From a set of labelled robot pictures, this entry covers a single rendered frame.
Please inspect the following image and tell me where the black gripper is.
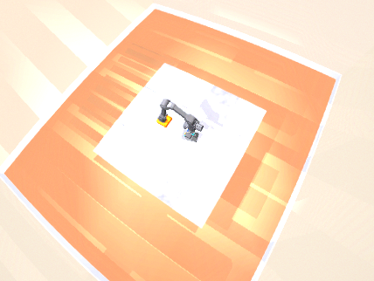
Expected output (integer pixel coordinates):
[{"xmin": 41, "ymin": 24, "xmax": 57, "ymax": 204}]
[{"xmin": 184, "ymin": 128, "xmax": 196, "ymax": 139}]

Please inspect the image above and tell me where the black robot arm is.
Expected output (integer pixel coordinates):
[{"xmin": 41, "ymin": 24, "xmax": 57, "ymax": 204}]
[{"xmin": 157, "ymin": 98, "xmax": 204, "ymax": 132}]

